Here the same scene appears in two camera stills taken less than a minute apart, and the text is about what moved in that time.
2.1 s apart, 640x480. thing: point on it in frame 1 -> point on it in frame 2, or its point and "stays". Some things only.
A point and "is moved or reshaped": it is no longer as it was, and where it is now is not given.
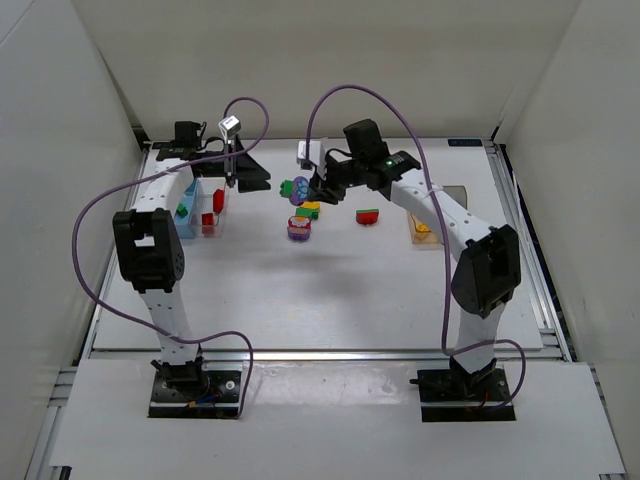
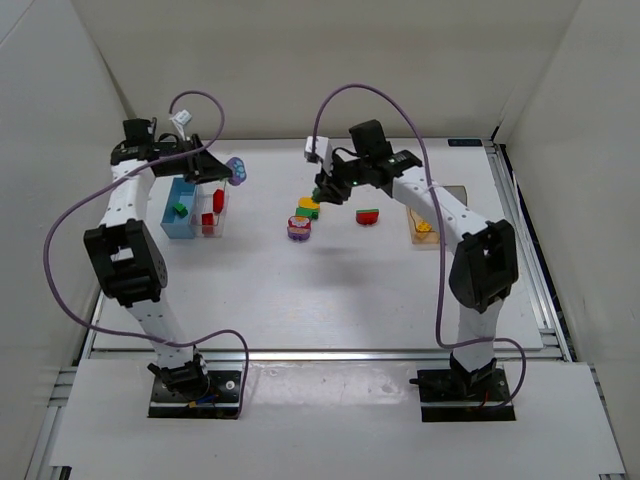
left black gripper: (232, 167) -> (198, 163)
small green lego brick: (182, 210) stays
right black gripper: (325, 178) stays
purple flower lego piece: (301, 191) is moved or reshaped
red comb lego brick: (218, 200) stays
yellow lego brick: (423, 228) stays
